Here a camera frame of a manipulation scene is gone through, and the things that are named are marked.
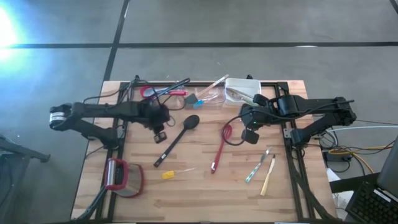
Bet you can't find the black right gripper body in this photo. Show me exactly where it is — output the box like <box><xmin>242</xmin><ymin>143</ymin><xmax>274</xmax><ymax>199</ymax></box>
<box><xmin>239</xmin><ymin>103</ymin><xmax>268</xmax><ymax>129</ymax></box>

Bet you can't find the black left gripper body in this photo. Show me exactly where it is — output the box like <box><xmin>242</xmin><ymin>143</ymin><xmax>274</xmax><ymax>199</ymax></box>
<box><xmin>141</xmin><ymin>102</ymin><xmax>171</xmax><ymax>131</ymax></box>

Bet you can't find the red spoon steel shaft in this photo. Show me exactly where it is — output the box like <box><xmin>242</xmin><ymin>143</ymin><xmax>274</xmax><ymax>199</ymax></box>
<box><xmin>139</xmin><ymin>86</ymin><xmax>189</xmax><ymax>100</ymax></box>

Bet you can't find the black nylon spoon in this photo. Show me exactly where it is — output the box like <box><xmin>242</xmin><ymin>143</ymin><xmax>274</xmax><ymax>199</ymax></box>
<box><xmin>155</xmin><ymin>77</ymin><xmax>192</xmax><ymax>99</ymax></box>
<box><xmin>153</xmin><ymin>114</ymin><xmax>200</xmax><ymax>169</ymax></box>

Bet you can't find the blue mini spatula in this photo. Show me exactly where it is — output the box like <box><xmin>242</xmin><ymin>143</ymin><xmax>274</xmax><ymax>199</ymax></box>
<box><xmin>192</xmin><ymin>93</ymin><xmax>220</xmax><ymax>109</ymax></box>

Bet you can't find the red slotted spatula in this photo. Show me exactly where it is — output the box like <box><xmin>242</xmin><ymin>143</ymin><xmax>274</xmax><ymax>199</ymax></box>
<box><xmin>210</xmin><ymin>124</ymin><xmax>233</xmax><ymax>175</ymax></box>

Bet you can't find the yellow mini spatula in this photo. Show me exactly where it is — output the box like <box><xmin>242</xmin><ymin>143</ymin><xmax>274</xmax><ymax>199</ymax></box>
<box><xmin>161</xmin><ymin>167</ymin><xmax>197</xmax><ymax>180</ymax></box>

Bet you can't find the clear plastic bin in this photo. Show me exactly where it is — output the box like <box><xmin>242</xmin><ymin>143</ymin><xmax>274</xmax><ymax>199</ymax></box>
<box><xmin>174</xmin><ymin>81</ymin><xmax>225</xmax><ymax>110</ymax></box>
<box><xmin>126</xmin><ymin>81</ymin><xmax>177</xmax><ymax>110</ymax></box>

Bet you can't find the white plastic bin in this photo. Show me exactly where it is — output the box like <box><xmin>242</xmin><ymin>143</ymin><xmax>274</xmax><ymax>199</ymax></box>
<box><xmin>224</xmin><ymin>77</ymin><xmax>262</xmax><ymax>106</ymax></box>

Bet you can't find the red-trimmed steel box grater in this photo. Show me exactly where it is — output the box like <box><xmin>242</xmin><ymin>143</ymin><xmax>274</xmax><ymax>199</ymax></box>
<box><xmin>104</xmin><ymin>157</ymin><xmax>146</xmax><ymax>198</ymax></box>

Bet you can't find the black power box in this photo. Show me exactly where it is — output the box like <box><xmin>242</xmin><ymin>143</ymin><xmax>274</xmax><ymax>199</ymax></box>
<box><xmin>323</xmin><ymin>149</ymin><xmax>354</xmax><ymax>163</ymax></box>

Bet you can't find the white paper sheet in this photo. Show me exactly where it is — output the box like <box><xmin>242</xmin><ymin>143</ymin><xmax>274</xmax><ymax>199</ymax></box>
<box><xmin>326</xmin><ymin>167</ymin><xmax>355</xmax><ymax>220</ymax></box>

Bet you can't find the black metal stand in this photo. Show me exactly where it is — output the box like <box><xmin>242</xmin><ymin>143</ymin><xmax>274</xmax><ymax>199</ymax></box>
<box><xmin>0</xmin><ymin>133</ymin><xmax>51</xmax><ymax>224</ymax></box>

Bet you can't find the dark laptop computer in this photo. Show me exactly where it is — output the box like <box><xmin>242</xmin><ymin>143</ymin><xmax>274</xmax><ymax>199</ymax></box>
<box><xmin>345</xmin><ymin>136</ymin><xmax>398</xmax><ymax>224</ymax></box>

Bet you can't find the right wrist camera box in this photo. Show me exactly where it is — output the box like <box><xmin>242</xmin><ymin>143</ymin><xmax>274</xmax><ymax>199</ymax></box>
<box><xmin>241</xmin><ymin>128</ymin><xmax>260</xmax><ymax>145</ymax></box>

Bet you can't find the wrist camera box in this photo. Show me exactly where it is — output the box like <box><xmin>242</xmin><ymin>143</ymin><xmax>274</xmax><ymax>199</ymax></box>
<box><xmin>241</xmin><ymin>128</ymin><xmax>260</xmax><ymax>145</ymax></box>
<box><xmin>154</xmin><ymin>131</ymin><xmax>168</xmax><ymax>144</ymax></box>

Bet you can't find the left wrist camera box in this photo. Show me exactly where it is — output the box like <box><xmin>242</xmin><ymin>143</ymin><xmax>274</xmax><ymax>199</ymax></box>
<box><xmin>154</xmin><ymin>131</ymin><xmax>168</xmax><ymax>144</ymax></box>

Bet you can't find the patterned-handle knife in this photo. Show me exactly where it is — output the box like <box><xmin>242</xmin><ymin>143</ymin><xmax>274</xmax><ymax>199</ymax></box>
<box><xmin>244</xmin><ymin>146</ymin><xmax>274</xmax><ymax>184</ymax></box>

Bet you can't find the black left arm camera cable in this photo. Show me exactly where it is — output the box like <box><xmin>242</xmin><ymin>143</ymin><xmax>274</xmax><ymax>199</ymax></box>
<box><xmin>82</xmin><ymin>75</ymin><xmax>187</xmax><ymax>127</ymax></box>

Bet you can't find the cream-handled knife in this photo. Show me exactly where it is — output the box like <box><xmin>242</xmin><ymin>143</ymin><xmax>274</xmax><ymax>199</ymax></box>
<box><xmin>259</xmin><ymin>154</ymin><xmax>277</xmax><ymax>197</ymax></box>

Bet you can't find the black aluminium table frame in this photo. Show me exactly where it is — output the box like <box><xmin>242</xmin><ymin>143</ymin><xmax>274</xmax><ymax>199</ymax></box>
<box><xmin>93</xmin><ymin>80</ymin><xmax>338</xmax><ymax>223</ymax></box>

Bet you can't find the yellow cable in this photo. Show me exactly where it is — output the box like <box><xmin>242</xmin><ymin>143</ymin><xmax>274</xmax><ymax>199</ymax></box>
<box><xmin>328</xmin><ymin>145</ymin><xmax>396</xmax><ymax>174</ymax></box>

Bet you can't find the black cable bundle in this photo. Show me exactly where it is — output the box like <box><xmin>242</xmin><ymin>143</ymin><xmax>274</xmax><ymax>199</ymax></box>
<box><xmin>76</xmin><ymin>185</ymin><xmax>108</xmax><ymax>221</ymax></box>

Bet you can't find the thin black cable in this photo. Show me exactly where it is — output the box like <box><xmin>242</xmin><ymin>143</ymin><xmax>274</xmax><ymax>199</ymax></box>
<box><xmin>356</xmin><ymin>118</ymin><xmax>398</xmax><ymax>126</ymax></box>

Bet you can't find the white cable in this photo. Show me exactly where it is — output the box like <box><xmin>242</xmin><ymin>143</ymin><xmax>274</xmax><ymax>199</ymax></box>
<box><xmin>323</xmin><ymin>125</ymin><xmax>398</xmax><ymax>134</ymax></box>

